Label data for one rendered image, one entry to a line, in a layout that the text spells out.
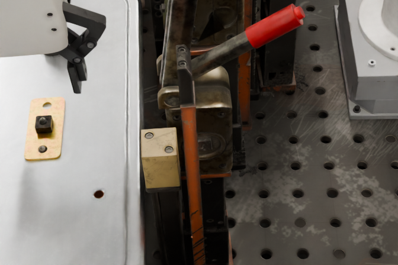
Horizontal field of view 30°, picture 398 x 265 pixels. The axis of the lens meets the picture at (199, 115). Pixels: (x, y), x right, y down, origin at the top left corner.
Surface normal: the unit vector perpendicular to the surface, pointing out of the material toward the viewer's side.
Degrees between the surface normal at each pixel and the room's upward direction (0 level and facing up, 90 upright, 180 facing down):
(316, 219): 0
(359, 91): 90
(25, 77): 0
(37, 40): 96
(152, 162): 90
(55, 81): 0
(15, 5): 91
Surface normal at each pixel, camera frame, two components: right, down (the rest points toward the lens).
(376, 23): -0.05, -0.64
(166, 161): 0.06, 0.77
